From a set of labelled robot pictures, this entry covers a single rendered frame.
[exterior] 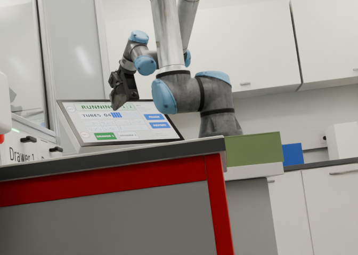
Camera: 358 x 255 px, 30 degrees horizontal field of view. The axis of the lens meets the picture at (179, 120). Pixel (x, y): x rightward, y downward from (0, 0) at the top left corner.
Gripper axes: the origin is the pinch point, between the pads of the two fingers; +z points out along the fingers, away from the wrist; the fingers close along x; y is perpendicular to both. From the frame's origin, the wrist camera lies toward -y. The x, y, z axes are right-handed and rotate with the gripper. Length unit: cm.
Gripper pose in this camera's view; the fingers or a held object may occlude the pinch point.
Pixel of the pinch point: (115, 109)
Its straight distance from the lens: 274.6
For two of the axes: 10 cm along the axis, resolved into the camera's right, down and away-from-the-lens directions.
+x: -8.3, 0.2, -5.6
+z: -3.4, 7.7, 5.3
